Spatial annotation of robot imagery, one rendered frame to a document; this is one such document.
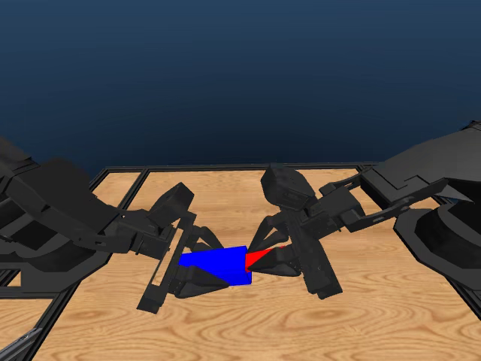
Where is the black table frame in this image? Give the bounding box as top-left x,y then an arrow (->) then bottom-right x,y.
0,161 -> 481,361

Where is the thin red peg bar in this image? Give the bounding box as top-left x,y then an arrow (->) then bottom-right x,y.
244,246 -> 292,272

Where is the blue hollow socket block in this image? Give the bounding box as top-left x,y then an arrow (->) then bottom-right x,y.
178,244 -> 253,287

